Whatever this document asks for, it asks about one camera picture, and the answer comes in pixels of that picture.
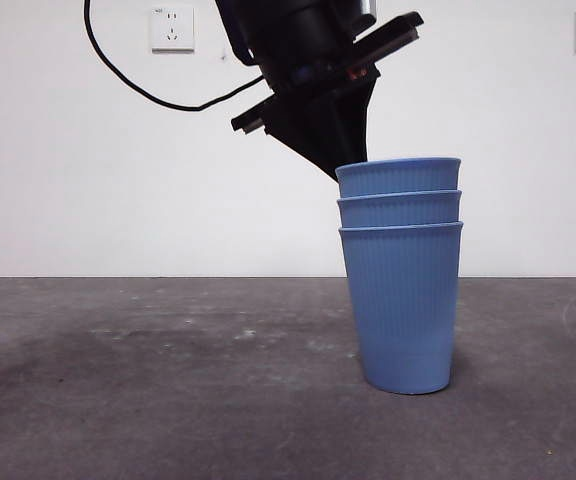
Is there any blue ribbed plastic cup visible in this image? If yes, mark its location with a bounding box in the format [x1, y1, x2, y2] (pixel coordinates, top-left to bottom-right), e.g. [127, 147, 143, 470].
[336, 189, 464, 229]
[337, 221, 465, 396]
[334, 157, 463, 199]

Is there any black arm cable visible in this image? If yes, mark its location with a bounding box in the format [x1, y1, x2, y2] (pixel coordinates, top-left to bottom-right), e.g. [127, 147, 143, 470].
[83, 0, 265, 113]

